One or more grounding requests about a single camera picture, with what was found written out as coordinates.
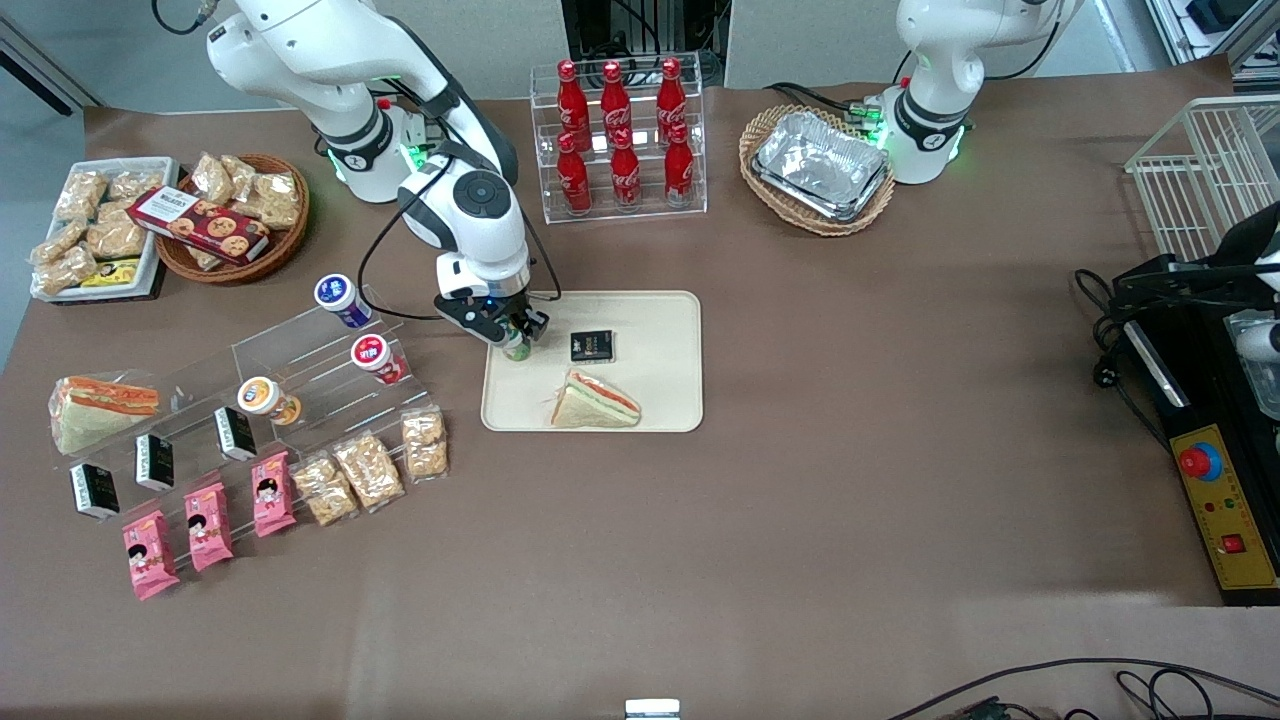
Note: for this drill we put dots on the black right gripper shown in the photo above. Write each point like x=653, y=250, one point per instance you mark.
x=516, y=317

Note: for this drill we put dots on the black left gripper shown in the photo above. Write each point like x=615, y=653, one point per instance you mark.
x=1182, y=281

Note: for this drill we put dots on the green gum bottle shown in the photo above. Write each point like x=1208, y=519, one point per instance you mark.
x=517, y=349

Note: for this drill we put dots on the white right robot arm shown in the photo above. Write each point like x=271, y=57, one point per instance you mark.
x=480, y=220

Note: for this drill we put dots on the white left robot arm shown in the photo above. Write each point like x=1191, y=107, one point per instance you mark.
x=930, y=60

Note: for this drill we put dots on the beige plastic tray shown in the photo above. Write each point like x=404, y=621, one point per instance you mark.
x=660, y=330

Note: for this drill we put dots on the red gum bottle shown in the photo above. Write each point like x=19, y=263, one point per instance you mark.
x=371, y=352

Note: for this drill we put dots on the blue gum bottle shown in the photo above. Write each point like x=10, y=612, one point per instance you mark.
x=336, y=292

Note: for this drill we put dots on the orange gum bottle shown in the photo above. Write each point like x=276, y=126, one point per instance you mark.
x=258, y=396

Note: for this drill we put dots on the black gold-print chocolate packet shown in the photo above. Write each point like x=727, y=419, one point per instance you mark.
x=592, y=346

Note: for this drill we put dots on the wrapped triangular sandwich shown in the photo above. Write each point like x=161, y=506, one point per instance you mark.
x=95, y=410
x=590, y=405

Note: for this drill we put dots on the clear-wrapped nut crisp packet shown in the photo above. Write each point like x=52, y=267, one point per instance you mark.
x=68, y=270
x=80, y=195
x=243, y=172
x=203, y=258
x=425, y=445
x=368, y=470
x=325, y=490
x=275, y=200
x=58, y=242
x=135, y=186
x=212, y=178
x=118, y=238

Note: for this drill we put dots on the red cola bottle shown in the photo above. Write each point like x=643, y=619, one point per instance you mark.
x=575, y=185
x=614, y=100
x=679, y=172
x=671, y=100
x=626, y=180
x=573, y=105

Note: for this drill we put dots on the clear acrylic bottle rack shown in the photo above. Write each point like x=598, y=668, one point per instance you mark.
x=645, y=205

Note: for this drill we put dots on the clear acrylic stepped display stand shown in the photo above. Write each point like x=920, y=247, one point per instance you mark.
x=320, y=395

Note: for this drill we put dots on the black control box yellow panel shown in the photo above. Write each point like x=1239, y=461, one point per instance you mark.
x=1225, y=510

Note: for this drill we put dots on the dark brown round wicker basket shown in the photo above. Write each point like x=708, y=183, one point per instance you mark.
x=285, y=245

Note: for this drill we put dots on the light oval wicker basket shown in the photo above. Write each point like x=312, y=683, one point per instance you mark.
x=765, y=195

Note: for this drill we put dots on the pink snack packet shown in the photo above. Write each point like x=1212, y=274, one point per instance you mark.
x=272, y=494
x=208, y=527
x=150, y=555

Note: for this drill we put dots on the black white-print small box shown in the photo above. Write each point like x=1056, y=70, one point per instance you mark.
x=155, y=462
x=236, y=433
x=95, y=490

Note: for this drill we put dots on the black equipment rack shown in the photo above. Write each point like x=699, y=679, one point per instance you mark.
x=640, y=30

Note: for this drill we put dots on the red cookie box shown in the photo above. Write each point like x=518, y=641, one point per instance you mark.
x=200, y=225

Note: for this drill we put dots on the silver foil container stack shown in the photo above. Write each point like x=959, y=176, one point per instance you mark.
x=820, y=165

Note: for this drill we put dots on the white rectangular bin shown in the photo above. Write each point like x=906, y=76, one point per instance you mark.
x=160, y=215

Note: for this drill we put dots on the small white device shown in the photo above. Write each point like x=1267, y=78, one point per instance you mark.
x=652, y=709

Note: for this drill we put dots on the yellow snack packet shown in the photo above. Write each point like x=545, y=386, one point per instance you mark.
x=112, y=274

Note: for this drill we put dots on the aluminium frame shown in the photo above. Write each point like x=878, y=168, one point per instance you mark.
x=1210, y=30

